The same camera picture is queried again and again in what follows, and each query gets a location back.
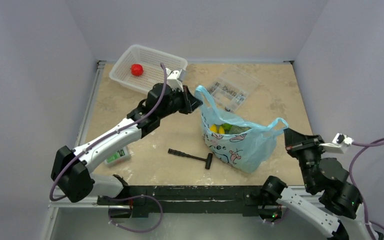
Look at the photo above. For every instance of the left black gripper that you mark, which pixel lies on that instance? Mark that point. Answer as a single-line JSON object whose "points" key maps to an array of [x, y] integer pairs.
{"points": [[188, 106]]}

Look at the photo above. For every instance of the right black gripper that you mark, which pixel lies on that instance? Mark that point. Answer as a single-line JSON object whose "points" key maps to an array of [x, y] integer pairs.
{"points": [[305, 145]]}

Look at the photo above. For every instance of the light blue plastic bag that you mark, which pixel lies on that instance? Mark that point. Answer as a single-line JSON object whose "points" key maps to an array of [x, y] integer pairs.
{"points": [[244, 150]]}

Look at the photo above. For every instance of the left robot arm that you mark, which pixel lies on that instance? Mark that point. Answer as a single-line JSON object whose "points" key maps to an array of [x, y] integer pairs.
{"points": [[72, 170]]}

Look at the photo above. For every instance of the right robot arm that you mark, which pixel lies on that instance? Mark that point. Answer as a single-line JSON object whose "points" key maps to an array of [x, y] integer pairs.
{"points": [[346, 215]]}

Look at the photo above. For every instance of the yellow fake fruit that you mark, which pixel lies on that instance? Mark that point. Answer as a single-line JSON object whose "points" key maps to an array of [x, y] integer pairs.
{"points": [[218, 129]]}

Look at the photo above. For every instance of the green fake fruit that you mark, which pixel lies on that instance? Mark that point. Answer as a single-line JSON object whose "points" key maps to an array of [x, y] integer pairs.
{"points": [[226, 126]]}

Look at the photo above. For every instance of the red fake fruit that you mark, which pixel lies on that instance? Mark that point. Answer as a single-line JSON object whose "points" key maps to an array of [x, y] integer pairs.
{"points": [[137, 70]]}

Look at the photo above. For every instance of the clear plastic screw organizer box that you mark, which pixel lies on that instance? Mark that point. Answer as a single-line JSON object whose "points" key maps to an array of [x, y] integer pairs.
{"points": [[232, 87]]}

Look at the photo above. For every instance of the white perforated plastic basket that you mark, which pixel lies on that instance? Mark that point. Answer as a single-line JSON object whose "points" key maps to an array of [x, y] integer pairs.
{"points": [[150, 60]]}

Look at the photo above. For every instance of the green label clear small box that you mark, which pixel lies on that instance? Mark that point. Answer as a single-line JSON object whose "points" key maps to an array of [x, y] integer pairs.
{"points": [[120, 156]]}

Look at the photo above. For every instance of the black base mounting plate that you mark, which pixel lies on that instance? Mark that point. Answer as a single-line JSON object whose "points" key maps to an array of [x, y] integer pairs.
{"points": [[138, 201]]}

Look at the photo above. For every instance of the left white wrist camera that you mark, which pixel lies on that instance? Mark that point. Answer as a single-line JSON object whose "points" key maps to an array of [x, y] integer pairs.
{"points": [[175, 78]]}

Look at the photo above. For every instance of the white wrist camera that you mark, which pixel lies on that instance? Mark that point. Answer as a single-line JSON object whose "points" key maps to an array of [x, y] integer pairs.
{"points": [[175, 78], [339, 145]]}

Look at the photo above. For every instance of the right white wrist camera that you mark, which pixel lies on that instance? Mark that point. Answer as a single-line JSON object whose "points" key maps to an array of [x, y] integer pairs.
{"points": [[339, 145]]}

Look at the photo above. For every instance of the black T-handle tool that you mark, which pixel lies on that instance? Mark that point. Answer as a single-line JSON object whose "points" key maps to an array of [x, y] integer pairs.
{"points": [[208, 160]]}

